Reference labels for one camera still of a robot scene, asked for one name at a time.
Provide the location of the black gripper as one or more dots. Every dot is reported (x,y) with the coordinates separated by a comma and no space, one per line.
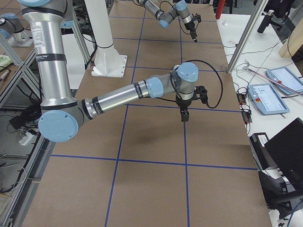
(183,104)
(191,26)

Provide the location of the red fire extinguisher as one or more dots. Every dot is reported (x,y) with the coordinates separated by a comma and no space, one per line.
(219,10)

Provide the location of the black bottle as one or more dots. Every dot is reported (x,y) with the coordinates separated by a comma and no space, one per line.
(266,21)

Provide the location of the teach pendant near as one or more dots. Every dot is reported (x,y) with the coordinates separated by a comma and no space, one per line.
(267,100)

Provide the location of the teach pendant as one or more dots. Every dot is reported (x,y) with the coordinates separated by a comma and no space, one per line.
(286,77)
(267,100)

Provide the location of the teach pendant far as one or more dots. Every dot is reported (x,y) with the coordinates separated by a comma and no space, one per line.
(286,77)

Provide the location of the black laptop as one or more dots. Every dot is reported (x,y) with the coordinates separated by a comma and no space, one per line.
(286,150)

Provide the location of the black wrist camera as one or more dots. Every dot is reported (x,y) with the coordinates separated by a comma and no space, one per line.
(200,93)
(196,17)

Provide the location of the aluminium frame post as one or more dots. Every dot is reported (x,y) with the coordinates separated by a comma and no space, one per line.
(246,34)

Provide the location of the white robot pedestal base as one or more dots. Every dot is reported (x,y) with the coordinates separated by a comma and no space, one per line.
(108,62)

